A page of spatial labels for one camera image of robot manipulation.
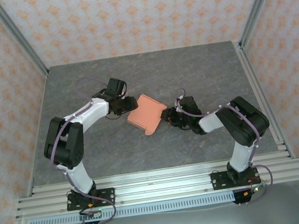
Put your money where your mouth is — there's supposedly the pink paper box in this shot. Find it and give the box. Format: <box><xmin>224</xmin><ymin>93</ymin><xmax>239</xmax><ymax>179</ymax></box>
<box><xmin>124</xmin><ymin>90</ymin><xmax>172</xmax><ymax>140</ymax></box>

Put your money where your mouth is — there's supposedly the aluminium mounting rail beam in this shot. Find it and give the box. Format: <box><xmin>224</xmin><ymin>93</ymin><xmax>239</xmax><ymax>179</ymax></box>
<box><xmin>11</xmin><ymin>148</ymin><xmax>299</xmax><ymax>221</ymax></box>

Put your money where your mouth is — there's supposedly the white slotted cable duct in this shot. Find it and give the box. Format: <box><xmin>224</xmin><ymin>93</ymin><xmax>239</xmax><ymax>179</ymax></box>
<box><xmin>27</xmin><ymin>191</ymin><xmax>237</xmax><ymax>224</ymax></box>

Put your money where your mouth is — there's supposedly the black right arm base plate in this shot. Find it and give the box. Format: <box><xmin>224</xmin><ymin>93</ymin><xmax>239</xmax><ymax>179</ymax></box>
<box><xmin>210</xmin><ymin>165</ymin><xmax>262</xmax><ymax>191</ymax></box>

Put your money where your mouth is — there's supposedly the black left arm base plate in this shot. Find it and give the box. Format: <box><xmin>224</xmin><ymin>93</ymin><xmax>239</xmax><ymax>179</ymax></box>
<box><xmin>65</xmin><ymin>187</ymin><xmax>118</xmax><ymax>212</ymax></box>

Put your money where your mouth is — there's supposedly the aluminium corner post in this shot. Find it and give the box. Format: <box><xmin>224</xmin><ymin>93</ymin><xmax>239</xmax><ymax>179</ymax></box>
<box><xmin>232</xmin><ymin>0</ymin><xmax>294</xmax><ymax>50</ymax></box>
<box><xmin>0</xmin><ymin>0</ymin><xmax>50</xmax><ymax>83</ymax></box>

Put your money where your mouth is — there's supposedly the aluminium side rail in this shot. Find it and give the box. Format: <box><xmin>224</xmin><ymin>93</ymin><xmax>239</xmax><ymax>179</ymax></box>
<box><xmin>233</xmin><ymin>34</ymin><xmax>296</xmax><ymax>166</ymax></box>

